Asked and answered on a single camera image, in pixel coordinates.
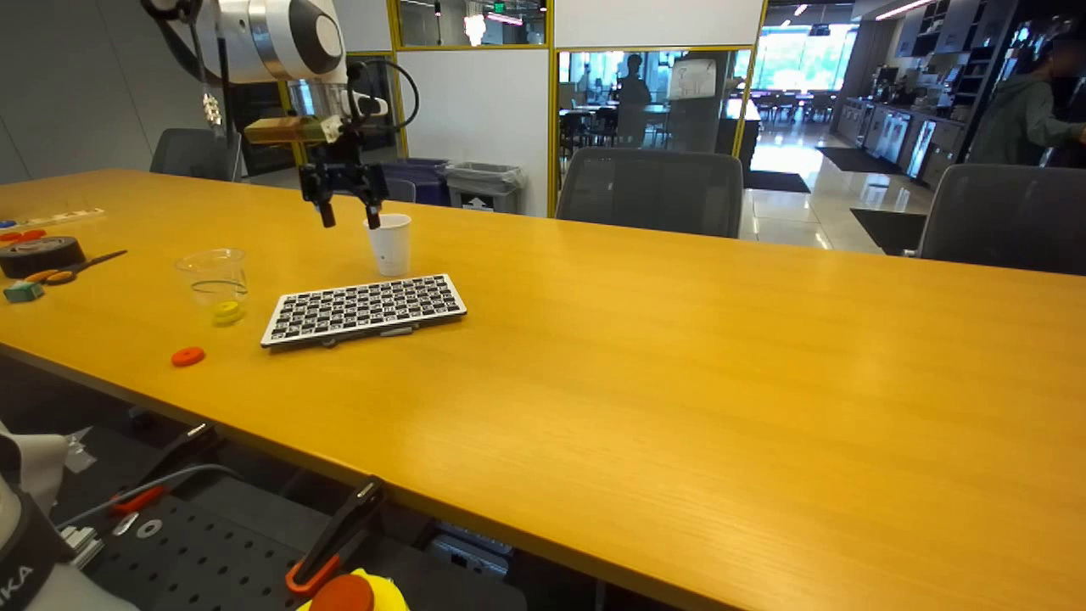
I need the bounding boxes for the dark floor mat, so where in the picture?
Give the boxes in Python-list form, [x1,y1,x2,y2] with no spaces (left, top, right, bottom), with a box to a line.
[743,165,813,194]
[847,205,934,259]

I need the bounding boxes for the person in dark clothes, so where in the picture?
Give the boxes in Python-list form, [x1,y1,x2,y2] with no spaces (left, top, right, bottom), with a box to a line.
[608,52,656,149]

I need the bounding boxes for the blue lidded waste bin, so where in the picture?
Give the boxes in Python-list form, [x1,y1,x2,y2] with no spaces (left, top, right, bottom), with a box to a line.
[379,156,455,209]

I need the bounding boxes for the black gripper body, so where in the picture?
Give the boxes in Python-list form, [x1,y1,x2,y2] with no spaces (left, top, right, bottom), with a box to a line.
[295,156,391,205]

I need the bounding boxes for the clear plastic cup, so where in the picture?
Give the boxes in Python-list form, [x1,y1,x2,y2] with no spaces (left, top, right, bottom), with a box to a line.
[172,243,251,334]

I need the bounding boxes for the white device with black band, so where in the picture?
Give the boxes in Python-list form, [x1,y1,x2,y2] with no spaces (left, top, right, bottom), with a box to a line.
[0,422,140,611]

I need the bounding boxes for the red handled screwdriver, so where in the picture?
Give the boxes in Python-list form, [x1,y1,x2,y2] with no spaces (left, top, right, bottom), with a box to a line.
[109,481,172,524]

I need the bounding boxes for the gray waste bin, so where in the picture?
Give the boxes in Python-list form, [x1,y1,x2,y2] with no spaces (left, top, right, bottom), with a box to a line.
[442,160,529,217]

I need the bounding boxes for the checkered calibration board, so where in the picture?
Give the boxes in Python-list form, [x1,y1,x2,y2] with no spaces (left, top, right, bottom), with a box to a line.
[259,267,473,352]

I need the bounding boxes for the blue gray box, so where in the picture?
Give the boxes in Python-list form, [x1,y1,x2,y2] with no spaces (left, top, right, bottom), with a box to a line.
[425,526,515,583]

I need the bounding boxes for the orange handled scissors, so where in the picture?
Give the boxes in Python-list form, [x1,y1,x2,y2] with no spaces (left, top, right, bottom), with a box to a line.
[31,247,131,290]

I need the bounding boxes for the yellow emergency stop button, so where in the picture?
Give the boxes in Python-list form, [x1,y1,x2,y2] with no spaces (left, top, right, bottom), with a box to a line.
[295,567,414,611]

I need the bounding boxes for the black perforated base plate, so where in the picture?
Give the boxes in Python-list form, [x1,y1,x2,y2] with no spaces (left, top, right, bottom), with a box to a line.
[80,495,342,611]

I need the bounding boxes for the person in green jacket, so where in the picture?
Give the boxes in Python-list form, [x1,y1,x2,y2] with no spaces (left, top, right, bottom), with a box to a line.
[963,31,1086,169]

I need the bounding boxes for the white paper cup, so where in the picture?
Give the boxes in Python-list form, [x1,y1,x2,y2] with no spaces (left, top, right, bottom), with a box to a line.
[362,209,414,282]

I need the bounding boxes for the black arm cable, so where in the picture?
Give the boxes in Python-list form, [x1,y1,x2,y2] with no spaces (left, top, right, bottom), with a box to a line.
[140,0,425,147]

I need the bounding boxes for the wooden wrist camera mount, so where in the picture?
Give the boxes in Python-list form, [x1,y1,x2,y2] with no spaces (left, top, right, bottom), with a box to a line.
[242,108,351,149]

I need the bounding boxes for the black clamp orange handle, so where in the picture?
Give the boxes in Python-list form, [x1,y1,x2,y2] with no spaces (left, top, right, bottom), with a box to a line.
[283,479,388,600]

